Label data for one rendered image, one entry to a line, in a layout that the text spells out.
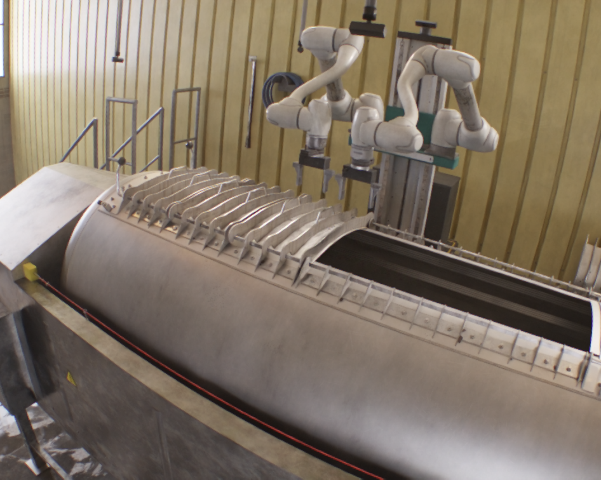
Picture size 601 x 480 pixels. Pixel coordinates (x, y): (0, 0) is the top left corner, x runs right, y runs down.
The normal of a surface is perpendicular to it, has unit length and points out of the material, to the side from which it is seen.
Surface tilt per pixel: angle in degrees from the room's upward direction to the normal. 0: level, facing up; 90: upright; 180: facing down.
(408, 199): 90
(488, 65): 90
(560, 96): 90
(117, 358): 0
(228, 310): 50
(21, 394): 90
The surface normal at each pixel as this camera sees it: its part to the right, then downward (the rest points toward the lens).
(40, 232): -0.08, -0.75
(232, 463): -0.51, 0.29
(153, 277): -0.32, -0.36
